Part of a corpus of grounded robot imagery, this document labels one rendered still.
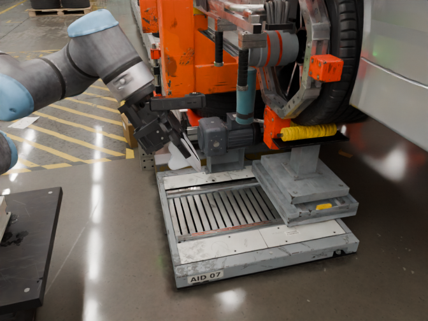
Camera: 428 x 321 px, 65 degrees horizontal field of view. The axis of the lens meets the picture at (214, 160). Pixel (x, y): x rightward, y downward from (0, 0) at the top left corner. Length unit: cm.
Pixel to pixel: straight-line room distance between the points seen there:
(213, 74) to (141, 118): 120
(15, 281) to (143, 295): 48
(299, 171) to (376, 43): 81
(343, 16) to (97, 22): 82
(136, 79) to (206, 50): 121
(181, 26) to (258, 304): 131
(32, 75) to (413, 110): 88
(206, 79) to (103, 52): 124
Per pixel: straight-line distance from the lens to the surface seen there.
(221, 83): 191
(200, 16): 380
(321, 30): 124
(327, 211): 169
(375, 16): 114
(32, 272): 128
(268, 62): 142
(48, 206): 154
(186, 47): 182
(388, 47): 109
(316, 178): 176
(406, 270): 176
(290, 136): 148
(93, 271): 163
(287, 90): 165
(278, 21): 123
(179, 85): 186
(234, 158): 208
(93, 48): 69
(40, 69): 73
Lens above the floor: 116
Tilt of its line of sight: 31 degrees down
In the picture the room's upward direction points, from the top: straight up
